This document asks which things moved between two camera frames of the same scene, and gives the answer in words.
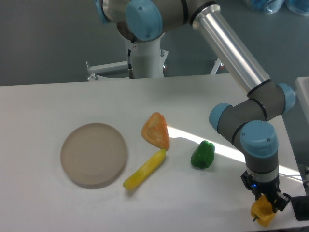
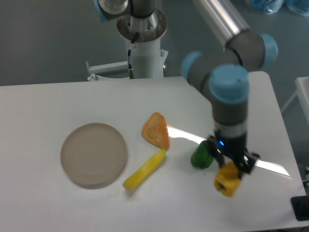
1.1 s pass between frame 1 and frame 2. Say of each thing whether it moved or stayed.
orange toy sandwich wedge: stayed
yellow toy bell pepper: moved
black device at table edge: stayed
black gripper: moved
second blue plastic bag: stayed
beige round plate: stayed
